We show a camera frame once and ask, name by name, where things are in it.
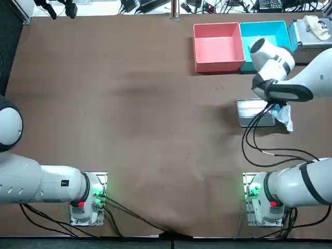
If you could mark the new face mask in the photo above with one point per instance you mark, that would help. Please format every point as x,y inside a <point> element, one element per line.
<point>285,116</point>

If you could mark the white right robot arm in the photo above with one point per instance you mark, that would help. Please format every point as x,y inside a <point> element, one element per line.
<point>275,62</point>

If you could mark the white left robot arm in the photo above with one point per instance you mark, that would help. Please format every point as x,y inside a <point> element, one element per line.
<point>52,184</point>

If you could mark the pink plastic box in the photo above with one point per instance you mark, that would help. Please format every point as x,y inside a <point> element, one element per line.
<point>218,49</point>

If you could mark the blue plastic box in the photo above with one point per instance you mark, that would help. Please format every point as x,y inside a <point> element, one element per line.
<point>264,28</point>

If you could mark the grey ribbed metal tray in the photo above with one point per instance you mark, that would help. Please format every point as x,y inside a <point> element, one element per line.
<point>249,114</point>

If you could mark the black plug adapter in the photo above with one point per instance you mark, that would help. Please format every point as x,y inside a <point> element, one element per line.
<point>71,10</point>

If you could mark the black labelled power adapter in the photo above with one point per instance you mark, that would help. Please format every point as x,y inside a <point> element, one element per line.
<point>269,4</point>

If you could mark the silver aluminium case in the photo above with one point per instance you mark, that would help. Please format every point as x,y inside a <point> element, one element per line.
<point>311,49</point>

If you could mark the black bar-shaped device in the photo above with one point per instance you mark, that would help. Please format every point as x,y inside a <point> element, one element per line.
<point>49,10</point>

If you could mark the cream latex glove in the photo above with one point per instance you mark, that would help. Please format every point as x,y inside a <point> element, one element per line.
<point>317,27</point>

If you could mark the aluminium profile post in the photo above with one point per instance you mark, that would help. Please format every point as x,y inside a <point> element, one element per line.
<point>174,10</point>

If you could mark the aluminium frame corner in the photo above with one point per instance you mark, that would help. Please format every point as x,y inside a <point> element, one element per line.
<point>26,13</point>

